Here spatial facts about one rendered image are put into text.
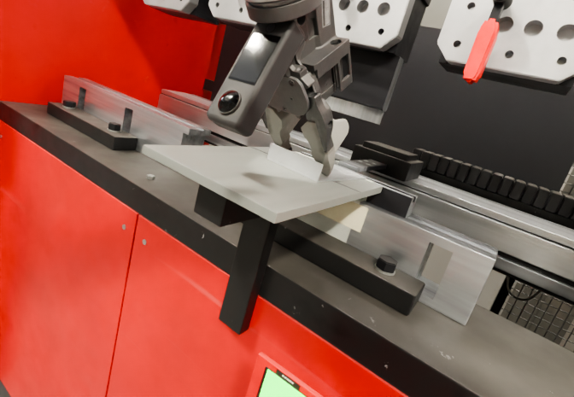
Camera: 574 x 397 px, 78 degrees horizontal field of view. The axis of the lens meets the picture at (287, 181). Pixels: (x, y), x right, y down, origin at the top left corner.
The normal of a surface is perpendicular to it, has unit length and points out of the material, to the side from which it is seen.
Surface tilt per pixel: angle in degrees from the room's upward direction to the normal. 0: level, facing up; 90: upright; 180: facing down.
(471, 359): 0
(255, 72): 67
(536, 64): 90
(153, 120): 90
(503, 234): 90
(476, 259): 90
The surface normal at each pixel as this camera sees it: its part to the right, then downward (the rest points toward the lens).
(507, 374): 0.26, -0.93
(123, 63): 0.80, 0.36
